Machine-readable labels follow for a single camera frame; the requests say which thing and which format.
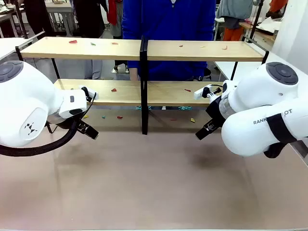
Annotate person in black clothes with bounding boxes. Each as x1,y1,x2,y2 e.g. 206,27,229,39
24,0,56,39

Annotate person in red jacket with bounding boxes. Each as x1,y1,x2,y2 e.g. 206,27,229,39
105,0,129,73

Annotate person in blue sweater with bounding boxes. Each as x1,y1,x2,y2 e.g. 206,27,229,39
121,0,217,82

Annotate large white table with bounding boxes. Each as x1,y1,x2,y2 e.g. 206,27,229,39
213,51,275,83

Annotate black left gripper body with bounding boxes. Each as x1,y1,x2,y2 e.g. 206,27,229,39
47,113,85,131

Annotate wooden shelf black metal frame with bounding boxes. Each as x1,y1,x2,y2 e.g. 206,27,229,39
15,36,148,135
143,36,270,135

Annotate person grey sweater orange trousers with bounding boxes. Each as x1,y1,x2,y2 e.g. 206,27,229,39
215,0,254,42

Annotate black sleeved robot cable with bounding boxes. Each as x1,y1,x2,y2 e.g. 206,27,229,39
0,92,97,157

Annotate wooden background desk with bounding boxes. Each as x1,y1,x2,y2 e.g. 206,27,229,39
239,21,278,44

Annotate black metal pole stand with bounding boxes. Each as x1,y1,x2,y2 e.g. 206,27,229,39
13,0,28,39
242,0,265,44

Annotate white background desk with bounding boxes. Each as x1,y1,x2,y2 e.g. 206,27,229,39
45,0,76,37
0,2,25,38

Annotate white paper sheet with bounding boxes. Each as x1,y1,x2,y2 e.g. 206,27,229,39
256,16,282,32

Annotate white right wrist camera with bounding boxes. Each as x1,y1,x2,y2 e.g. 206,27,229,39
193,83,222,100

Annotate person dark coat grey trousers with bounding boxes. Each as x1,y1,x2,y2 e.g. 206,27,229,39
72,0,106,80

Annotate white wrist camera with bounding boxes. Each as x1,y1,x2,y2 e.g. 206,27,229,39
80,86,97,103
193,83,222,100

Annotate orange garment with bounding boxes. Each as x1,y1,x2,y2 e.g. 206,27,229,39
269,0,289,13

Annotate white side table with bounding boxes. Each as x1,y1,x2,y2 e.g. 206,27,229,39
0,31,46,61

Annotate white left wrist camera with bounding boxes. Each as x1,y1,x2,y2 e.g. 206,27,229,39
80,86,97,103

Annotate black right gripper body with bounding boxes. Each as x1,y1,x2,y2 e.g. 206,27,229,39
205,95,227,128

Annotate white partition panel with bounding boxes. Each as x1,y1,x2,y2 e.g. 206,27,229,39
271,0,308,64

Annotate black strap on arm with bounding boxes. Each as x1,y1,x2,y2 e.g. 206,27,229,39
267,113,298,145

